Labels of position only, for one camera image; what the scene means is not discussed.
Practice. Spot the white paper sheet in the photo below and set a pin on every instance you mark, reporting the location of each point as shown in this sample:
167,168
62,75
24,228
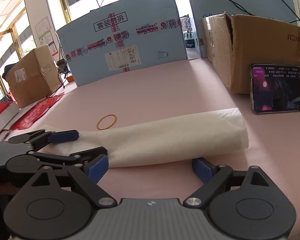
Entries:
8,114

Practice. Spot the yellow rubber band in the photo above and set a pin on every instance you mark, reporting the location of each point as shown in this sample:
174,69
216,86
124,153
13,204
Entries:
106,122

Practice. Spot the red paper decoration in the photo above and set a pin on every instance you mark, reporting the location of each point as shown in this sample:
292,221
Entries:
36,112

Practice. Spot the white fabric shopping bag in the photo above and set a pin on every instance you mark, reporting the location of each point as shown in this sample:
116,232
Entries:
164,141

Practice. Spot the orange flat box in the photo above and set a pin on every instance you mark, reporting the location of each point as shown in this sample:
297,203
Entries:
70,78

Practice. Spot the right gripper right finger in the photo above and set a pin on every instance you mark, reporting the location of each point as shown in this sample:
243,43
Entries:
214,179

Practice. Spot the taped brown cardboard box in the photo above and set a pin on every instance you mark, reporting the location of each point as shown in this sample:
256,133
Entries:
34,77

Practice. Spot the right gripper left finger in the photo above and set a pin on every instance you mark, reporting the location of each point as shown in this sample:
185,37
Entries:
85,181

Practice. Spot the red paper box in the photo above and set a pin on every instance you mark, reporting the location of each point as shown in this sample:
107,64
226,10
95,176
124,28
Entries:
4,105

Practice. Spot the smartphone in clear case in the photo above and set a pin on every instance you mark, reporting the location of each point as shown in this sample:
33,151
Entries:
274,88

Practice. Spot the open brown cardboard box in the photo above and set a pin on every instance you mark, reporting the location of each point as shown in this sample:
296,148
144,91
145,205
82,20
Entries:
234,43

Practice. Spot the large light blue carton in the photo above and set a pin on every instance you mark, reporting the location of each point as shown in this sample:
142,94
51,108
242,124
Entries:
123,36

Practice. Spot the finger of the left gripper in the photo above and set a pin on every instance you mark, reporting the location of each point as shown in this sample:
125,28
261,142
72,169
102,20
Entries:
63,136
89,155

